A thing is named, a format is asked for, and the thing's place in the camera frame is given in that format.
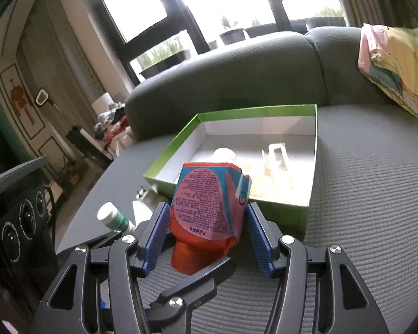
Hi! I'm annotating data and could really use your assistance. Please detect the black window frame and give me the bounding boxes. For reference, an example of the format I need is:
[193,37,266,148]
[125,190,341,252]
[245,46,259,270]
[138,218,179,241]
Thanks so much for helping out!
[91,0,352,87]

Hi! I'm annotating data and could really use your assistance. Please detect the black plant pot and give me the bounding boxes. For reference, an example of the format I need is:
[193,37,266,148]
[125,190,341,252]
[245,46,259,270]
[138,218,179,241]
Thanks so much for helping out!
[246,24,276,40]
[219,30,246,46]

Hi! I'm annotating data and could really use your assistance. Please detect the long black planter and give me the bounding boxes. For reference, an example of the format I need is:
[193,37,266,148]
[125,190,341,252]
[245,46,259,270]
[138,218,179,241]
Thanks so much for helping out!
[305,17,345,31]
[138,49,192,79]

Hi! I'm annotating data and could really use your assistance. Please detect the white bottle with green label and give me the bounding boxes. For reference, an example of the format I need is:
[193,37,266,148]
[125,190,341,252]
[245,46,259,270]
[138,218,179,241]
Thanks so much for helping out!
[97,202,137,234]

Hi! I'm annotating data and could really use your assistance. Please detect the small metal plant stand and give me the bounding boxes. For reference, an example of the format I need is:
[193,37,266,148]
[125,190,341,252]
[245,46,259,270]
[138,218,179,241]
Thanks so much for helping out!
[57,156,85,196]

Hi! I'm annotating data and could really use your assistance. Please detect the green cardboard box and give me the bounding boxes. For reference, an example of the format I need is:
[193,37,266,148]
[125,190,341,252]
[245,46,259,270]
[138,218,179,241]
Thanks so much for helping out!
[143,104,317,242]

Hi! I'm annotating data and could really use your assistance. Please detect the black cable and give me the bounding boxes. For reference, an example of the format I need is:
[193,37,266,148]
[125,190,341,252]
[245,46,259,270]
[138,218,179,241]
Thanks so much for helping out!
[45,185,57,239]

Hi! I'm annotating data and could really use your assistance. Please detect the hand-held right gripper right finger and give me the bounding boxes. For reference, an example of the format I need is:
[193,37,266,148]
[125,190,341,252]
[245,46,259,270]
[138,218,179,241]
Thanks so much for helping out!
[246,202,391,334]

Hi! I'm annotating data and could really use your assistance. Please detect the white power plug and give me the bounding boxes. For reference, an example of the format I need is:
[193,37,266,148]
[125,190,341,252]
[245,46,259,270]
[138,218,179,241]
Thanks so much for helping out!
[132,185,154,228]

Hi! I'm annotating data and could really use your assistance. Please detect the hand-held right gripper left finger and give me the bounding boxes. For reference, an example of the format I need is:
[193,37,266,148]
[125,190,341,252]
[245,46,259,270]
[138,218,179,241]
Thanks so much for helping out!
[31,202,171,334]

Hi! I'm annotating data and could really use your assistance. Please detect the clear plastic clip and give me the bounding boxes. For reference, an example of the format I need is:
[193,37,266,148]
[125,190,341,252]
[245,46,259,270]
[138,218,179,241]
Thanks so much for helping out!
[261,142,297,190]

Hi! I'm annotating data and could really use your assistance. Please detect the red wall decoration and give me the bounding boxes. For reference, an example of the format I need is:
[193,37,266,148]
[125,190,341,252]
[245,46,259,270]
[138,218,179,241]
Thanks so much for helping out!
[10,77,35,124]

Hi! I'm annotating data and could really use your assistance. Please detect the red and blue tube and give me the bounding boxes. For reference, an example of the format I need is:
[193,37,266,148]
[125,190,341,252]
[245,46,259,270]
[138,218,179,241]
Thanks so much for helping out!
[169,162,253,275]

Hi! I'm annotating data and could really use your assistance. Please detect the grey sofa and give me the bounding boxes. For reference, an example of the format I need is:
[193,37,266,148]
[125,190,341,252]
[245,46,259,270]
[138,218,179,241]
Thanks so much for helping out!
[56,26,418,334]

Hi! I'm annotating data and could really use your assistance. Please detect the beige curtain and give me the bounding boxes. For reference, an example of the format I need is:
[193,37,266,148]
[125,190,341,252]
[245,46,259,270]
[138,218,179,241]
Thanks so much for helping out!
[17,0,133,168]
[338,0,418,28]

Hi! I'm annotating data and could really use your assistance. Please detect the black upright vacuum cleaner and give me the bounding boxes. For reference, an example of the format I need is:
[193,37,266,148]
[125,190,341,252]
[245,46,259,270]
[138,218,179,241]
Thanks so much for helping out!
[36,90,113,171]

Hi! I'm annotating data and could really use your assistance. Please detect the pile of clothes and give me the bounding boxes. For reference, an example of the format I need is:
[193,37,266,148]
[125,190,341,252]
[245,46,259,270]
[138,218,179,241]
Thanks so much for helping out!
[92,102,135,158]

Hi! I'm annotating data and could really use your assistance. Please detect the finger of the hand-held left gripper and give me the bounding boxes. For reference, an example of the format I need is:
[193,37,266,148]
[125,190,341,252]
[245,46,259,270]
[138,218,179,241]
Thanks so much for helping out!
[150,257,239,325]
[57,230,124,255]

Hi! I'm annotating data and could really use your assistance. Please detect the white cylindrical object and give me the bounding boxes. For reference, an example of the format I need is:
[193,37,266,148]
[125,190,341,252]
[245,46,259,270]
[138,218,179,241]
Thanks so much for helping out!
[91,92,120,116]

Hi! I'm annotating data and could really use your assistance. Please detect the colourful printed blanket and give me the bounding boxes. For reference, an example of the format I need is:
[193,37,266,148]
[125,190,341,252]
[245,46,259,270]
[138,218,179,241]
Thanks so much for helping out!
[357,24,418,129]

